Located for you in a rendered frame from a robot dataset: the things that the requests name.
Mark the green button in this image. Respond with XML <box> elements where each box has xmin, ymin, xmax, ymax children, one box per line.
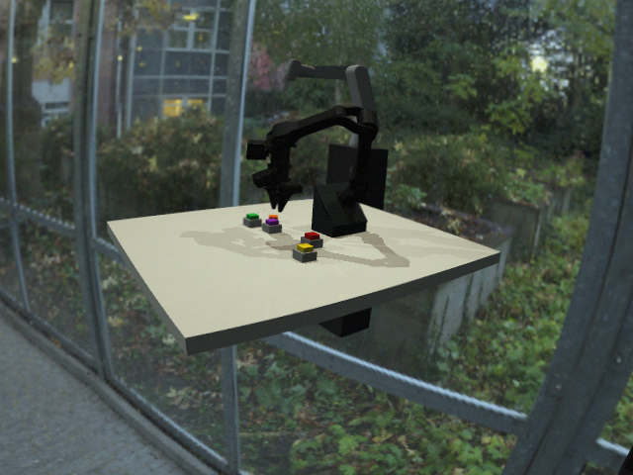
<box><xmin>242</xmin><ymin>213</ymin><xmax>262</xmax><ymax>228</ymax></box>

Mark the purple button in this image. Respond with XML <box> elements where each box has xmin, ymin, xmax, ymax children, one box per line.
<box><xmin>262</xmin><ymin>219</ymin><xmax>282</xmax><ymax>234</ymax></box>

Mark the yellow button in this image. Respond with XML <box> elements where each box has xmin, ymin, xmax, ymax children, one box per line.
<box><xmin>292</xmin><ymin>243</ymin><xmax>317</xmax><ymax>263</ymax></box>

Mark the red button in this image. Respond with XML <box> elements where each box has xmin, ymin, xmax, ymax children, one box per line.
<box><xmin>301</xmin><ymin>232</ymin><xmax>323</xmax><ymax>249</ymax></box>

